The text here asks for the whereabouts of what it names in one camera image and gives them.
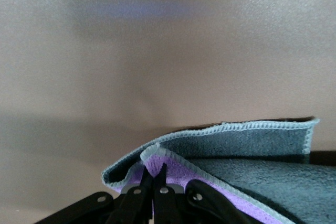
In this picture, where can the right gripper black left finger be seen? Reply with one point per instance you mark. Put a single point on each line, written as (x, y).
(134, 208)

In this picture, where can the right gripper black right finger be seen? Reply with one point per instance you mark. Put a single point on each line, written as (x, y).
(168, 208)

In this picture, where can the purple and grey towel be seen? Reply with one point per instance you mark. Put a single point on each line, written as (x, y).
(262, 182)

